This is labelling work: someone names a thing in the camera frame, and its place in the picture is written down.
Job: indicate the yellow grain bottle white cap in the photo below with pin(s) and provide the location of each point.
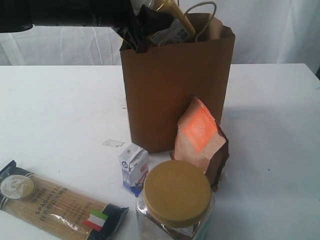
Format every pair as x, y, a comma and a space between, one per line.
180, 31

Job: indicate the clear jar with yellow lid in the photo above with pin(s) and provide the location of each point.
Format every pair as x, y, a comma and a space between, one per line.
176, 203

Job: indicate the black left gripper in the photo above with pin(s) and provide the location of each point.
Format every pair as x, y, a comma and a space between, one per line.
103, 13

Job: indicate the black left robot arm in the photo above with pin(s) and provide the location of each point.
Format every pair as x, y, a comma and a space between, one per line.
16, 16

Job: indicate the clear tape piece on table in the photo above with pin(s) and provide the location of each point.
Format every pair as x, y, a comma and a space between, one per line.
113, 143

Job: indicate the spaghetti packet with Italian flag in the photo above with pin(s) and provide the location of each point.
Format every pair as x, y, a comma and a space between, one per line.
55, 209

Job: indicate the kraft pouch with orange label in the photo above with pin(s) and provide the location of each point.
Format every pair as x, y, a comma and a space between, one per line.
201, 142

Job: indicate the brown paper bag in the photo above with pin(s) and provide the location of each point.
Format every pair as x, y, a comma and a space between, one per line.
161, 82

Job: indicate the small white blue milk carton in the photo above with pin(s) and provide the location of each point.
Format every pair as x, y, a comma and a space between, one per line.
134, 162

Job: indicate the white backdrop curtain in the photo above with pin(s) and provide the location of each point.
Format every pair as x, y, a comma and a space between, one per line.
267, 32

